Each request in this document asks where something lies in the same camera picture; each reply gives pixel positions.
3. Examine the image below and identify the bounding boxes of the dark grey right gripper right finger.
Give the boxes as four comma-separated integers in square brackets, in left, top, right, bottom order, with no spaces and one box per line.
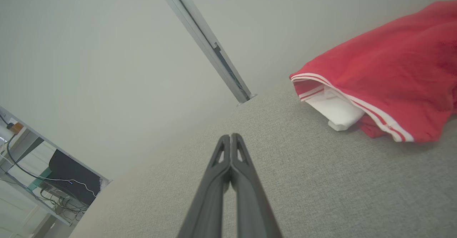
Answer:
[230,133,282,238]

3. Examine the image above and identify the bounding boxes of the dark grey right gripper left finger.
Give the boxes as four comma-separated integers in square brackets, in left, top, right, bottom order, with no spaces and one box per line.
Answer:
[177,134,233,238]

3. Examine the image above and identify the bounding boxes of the red jersey shirt white sleeves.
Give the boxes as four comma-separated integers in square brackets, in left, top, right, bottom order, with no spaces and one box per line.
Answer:
[289,0,457,144]

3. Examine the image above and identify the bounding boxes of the black computer case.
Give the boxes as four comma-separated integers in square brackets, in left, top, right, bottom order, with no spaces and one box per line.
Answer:
[42,150,102,206]

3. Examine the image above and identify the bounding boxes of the white thin cable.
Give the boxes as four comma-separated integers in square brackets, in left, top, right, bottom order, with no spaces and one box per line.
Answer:
[46,177,97,198]

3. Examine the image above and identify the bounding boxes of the tangled dark cables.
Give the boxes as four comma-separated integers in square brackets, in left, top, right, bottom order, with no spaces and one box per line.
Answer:
[36,190,88,222]

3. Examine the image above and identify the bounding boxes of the grey desk frame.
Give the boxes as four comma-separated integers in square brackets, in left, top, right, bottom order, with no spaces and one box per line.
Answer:
[0,127,45,176]

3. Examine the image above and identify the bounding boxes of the black cable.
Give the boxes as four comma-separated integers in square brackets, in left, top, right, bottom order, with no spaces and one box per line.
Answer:
[0,115,50,181]

